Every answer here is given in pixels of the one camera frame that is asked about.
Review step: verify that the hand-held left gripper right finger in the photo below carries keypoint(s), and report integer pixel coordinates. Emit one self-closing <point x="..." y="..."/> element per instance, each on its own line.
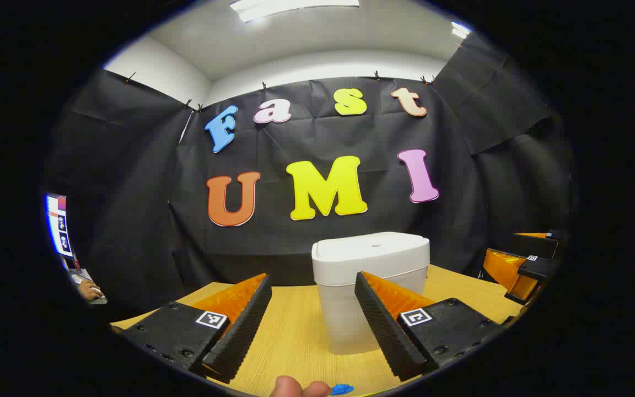
<point x="386" y="331"/>

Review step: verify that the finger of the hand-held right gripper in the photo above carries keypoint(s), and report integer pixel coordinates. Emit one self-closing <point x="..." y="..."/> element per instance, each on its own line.
<point x="538" y="245"/>
<point x="507" y="273"/>

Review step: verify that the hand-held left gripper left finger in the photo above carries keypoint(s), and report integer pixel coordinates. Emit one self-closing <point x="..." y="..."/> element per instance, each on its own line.
<point x="240" y="331"/>

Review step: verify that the blue paper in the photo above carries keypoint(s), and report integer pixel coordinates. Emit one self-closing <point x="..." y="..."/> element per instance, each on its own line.
<point x="342" y="390"/>

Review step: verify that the white desktop garbage bin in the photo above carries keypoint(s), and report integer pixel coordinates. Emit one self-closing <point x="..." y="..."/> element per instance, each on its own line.
<point x="350" y="259"/>

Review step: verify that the wooden desktop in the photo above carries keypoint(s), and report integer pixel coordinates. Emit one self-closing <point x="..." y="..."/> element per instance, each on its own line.
<point x="295" y="331"/>

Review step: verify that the black backdrop cloth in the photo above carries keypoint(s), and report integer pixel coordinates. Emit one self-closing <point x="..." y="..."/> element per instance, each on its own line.
<point x="273" y="237"/>

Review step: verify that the white side desk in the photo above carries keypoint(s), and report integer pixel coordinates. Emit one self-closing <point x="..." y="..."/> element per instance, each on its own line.
<point x="77" y="275"/>

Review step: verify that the computer monitor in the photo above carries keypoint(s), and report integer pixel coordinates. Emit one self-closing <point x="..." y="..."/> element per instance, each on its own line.
<point x="57" y="226"/>

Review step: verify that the ceiling light panel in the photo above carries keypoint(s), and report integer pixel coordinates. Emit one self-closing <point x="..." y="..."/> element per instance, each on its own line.
<point x="459" y="30"/>
<point x="295" y="6"/>

